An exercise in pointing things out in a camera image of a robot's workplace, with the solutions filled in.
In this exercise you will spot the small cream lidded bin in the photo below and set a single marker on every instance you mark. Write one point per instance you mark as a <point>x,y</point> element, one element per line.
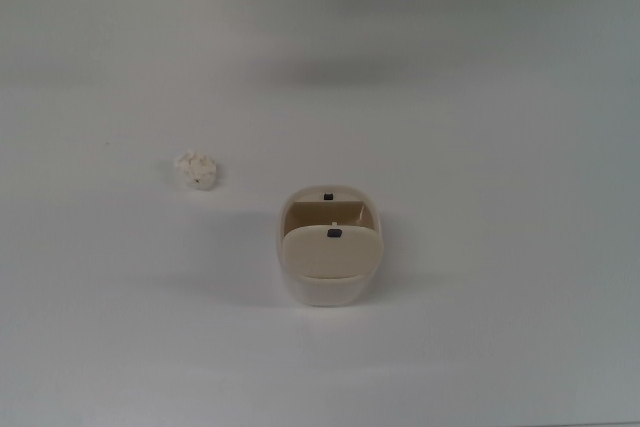
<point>330,267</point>

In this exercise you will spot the white paper trash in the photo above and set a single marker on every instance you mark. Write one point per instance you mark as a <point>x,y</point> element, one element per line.
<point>197,171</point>

